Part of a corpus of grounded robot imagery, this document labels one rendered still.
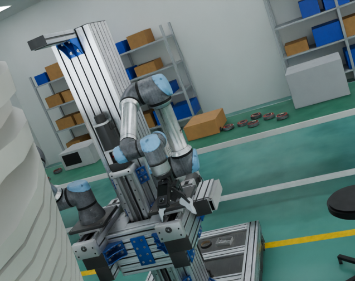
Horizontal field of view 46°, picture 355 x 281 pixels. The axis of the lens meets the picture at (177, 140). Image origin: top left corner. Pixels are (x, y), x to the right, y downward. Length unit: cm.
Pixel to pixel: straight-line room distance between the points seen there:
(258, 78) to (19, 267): 769
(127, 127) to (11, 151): 159
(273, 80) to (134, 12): 291
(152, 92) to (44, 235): 173
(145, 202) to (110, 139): 41
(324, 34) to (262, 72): 135
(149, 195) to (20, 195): 218
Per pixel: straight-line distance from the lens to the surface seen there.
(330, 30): 714
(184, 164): 207
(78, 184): 233
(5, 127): 23
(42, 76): 882
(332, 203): 269
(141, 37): 770
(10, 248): 22
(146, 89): 195
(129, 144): 170
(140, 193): 232
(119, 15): 840
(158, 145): 157
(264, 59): 779
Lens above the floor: 184
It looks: 14 degrees down
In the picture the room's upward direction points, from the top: 21 degrees counter-clockwise
